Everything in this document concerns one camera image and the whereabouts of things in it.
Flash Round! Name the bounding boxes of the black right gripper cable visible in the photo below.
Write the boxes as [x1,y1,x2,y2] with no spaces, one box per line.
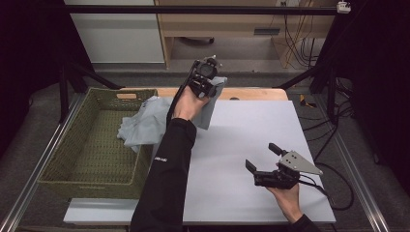
[298,161,355,212]

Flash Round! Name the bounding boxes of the light grey cloth garment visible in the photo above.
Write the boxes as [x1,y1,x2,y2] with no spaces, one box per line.
[116,75,228,154]

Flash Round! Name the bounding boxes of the white plug adapter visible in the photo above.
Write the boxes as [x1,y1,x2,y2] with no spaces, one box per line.
[337,0,352,15]

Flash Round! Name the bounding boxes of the green woven basket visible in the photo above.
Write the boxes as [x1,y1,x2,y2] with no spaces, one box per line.
[37,87,159,200]

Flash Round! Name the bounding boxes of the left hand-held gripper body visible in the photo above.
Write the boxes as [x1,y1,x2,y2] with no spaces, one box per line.
[188,55,223,99]

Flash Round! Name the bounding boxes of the white table board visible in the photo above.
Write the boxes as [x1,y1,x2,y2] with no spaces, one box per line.
[63,99,337,225]

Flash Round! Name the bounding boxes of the person's left hand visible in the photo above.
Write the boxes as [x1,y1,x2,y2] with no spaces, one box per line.
[172,86,211,122]

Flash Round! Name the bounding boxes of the wooden desk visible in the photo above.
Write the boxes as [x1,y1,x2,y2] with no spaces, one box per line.
[154,0,337,70]

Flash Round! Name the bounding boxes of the person's right hand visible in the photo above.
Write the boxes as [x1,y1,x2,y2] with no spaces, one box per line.
[264,184,305,224]

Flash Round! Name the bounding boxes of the black curtain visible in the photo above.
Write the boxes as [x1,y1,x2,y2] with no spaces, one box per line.
[0,0,95,156]
[318,0,410,194]

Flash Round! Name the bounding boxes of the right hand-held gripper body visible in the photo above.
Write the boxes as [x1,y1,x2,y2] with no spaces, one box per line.
[253,150,324,190]

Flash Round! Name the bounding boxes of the black floor cables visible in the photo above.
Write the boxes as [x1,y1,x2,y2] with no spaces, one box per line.
[303,76,356,162]

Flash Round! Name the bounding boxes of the metal floor rail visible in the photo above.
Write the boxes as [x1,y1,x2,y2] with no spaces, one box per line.
[313,96,391,232]
[0,93,86,232]

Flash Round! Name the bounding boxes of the black frame strut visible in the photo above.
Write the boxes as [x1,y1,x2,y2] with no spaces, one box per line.
[59,61,125,124]
[274,64,338,124]

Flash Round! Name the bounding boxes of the bundle of hanging cables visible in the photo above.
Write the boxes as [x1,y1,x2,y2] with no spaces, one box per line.
[282,14,321,69]

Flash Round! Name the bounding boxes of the white cabinet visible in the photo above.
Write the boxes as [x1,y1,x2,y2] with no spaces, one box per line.
[63,0,165,65]

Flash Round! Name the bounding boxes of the yellow and black tape piece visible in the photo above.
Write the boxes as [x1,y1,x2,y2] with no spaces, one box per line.
[299,94,317,109]

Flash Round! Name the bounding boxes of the black horizontal frame bar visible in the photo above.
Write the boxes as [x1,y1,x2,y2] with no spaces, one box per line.
[62,4,339,16]

